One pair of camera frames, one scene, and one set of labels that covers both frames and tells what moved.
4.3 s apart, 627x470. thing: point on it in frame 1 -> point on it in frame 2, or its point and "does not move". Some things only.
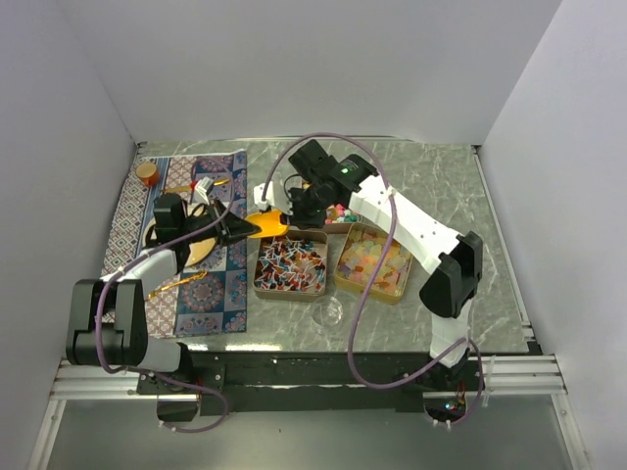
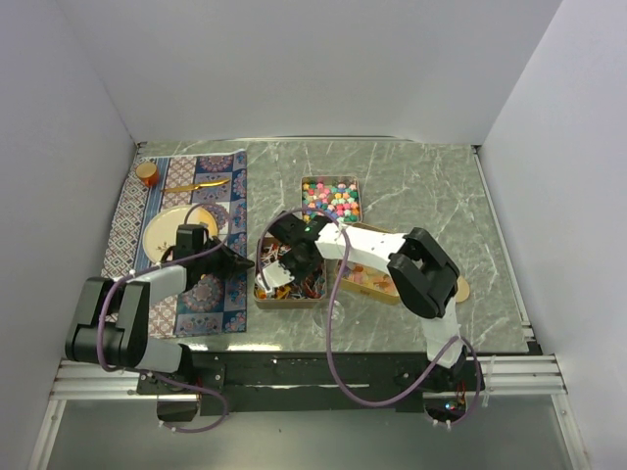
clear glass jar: (327, 310) does not move
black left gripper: (228, 227) -> (232, 261)
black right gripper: (300, 221) -> (283, 260)
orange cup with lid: (148, 172) does not move
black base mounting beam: (232, 383) does not move
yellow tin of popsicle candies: (360, 258) does not move
